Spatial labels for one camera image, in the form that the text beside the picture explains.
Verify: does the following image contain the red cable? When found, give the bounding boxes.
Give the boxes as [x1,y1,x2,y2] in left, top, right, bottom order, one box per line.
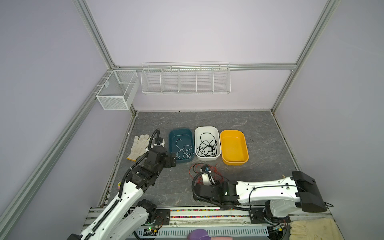
[188,163,225,187]

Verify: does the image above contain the black cable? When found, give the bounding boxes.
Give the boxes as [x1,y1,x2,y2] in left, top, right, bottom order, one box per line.
[196,132,218,158]
[191,163,211,175]

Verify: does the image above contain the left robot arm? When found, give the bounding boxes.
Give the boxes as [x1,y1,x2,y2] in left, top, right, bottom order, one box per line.
[69,129,176,240]

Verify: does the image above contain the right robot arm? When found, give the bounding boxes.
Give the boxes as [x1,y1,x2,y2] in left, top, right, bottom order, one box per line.
[191,171,328,223]

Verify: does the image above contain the teal plastic bin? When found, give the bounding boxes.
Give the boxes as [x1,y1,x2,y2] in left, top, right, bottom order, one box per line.
[169,128,195,164]

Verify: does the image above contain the white knit glove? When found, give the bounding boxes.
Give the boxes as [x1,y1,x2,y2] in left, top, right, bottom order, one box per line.
[127,135,150,162]

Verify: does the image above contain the white plastic bin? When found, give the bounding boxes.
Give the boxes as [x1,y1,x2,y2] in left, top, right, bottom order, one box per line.
[194,126,222,161]

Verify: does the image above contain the purple object at base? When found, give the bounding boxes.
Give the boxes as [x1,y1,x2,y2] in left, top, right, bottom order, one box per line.
[187,228,233,240]

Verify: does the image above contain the yellow plastic bin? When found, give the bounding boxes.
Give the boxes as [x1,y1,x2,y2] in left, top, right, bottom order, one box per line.
[220,130,249,166]

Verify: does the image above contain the small white mesh basket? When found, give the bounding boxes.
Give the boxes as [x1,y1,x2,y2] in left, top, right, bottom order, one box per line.
[96,70,140,111]

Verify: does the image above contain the cream glove at base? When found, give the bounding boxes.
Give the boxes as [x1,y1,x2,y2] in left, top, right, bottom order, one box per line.
[289,218,344,240]

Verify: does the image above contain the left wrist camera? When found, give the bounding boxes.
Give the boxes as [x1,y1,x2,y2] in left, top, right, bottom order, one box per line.
[154,137,165,147]

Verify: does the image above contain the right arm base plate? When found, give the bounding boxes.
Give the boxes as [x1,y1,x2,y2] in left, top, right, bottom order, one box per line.
[249,208,291,226]

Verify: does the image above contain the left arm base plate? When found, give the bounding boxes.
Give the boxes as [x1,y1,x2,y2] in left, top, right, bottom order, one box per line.
[146,209,171,226]

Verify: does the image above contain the long white wire basket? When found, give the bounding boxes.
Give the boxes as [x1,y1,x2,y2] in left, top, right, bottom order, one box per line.
[141,62,232,95]

